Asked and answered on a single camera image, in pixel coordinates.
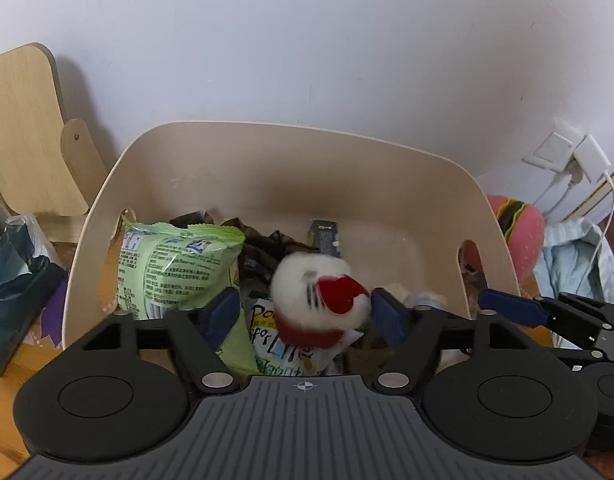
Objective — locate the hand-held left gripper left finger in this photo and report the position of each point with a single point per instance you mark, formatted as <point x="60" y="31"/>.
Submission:
<point x="219" y="316"/>

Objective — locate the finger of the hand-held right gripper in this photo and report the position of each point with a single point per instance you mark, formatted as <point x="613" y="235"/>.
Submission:
<point x="512" y="306"/>
<point x="582" y="358"/>

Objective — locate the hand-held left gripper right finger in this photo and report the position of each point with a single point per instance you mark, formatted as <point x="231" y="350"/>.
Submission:
<point x="389" y="317"/>

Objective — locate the cream fabric scrunchie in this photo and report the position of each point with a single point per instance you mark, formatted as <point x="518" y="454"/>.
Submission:
<point x="401" y="294"/>

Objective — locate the light green snack packet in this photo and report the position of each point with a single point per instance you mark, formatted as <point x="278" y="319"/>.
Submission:
<point x="172" y="265"/>

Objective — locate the green and white chip packet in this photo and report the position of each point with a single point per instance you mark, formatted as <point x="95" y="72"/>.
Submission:
<point x="287" y="357"/>

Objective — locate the white cat plush toy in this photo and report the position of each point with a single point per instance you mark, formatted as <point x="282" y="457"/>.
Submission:
<point x="307" y="285"/>

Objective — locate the small black box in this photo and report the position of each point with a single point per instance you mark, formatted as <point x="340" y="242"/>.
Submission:
<point x="326" y="239"/>

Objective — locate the beige plastic storage bin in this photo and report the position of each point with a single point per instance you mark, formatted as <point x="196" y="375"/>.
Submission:
<point x="287" y="175"/>

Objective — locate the light blue cloth bag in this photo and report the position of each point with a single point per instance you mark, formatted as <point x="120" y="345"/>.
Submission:
<point x="567" y="265"/>

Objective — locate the pink burger toy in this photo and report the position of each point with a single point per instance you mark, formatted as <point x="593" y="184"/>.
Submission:
<point x="524" y="235"/>

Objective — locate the white charger plug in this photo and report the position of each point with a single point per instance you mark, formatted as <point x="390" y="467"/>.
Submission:
<point x="593" y="157"/>

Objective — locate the dark green tissue pack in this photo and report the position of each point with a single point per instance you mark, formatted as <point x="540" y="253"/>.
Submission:
<point x="17" y="300"/>

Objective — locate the wooden desk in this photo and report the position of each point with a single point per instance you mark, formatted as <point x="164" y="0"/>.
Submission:
<point x="7" y="410"/>

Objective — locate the cream door frame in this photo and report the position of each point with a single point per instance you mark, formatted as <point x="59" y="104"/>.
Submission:
<point x="602" y="195"/>

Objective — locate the white wall socket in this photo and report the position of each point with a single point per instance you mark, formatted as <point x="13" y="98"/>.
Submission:
<point x="552" y="150"/>

